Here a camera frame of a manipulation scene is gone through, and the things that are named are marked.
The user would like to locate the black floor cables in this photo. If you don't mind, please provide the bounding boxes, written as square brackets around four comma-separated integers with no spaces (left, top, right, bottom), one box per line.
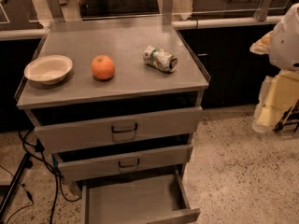
[0,128,82,224]

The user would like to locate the white paper bowl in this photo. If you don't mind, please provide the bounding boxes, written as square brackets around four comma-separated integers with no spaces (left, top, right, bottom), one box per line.
[24,55,73,85]

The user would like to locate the yellow wheeled cart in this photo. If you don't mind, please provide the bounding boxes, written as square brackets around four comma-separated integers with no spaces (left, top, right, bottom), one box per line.
[275,100,299,132]

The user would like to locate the white horizontal rail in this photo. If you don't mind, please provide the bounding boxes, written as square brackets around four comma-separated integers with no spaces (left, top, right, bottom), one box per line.
[0,16,282,41]

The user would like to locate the grey drawer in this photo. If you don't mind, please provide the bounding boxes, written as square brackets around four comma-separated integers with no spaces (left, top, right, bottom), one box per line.
[58,145,193,182]
[35,106,202,153]
[80,166,200,224]

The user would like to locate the black tripod leg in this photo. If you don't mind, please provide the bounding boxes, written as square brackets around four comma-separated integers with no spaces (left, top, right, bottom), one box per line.
[0,153,31,220]

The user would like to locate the orange fruit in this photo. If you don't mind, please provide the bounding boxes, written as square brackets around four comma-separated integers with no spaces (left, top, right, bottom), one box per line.
[91,55,115,80]

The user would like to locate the grey metal drawer cabinet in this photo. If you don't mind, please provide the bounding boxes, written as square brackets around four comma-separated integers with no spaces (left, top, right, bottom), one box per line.
[14,15,211,224]

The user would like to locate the crushed green white can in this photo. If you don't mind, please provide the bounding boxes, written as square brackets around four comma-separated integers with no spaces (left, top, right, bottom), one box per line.
[143,46,178,73]

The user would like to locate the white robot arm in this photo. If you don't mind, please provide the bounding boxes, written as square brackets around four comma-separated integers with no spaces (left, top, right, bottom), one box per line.
[249,4,299,133]

